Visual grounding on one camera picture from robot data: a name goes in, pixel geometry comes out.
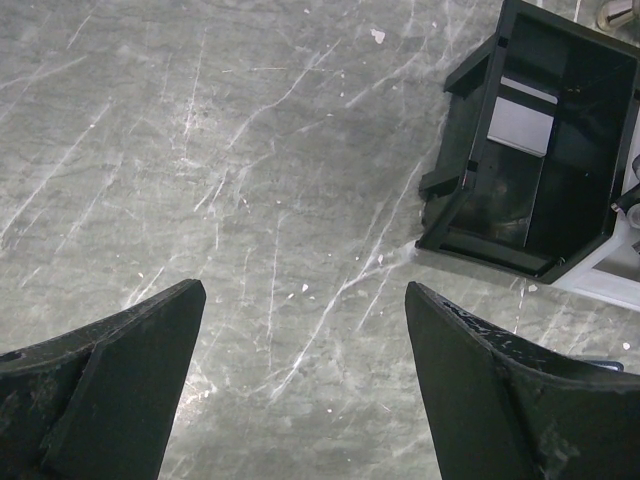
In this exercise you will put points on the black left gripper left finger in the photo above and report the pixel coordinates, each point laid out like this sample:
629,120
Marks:
99,402

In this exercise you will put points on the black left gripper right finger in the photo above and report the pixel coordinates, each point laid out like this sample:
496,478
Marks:
502,407

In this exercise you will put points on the blue leather card holder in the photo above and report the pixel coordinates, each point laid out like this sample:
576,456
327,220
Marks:
608,364

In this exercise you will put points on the silver card in tray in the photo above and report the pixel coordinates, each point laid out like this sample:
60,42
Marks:
523,118

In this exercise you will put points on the white middle tray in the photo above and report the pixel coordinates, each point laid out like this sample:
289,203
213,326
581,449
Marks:
611,272

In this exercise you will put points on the black left tray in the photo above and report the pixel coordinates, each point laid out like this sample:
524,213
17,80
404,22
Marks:
509,210

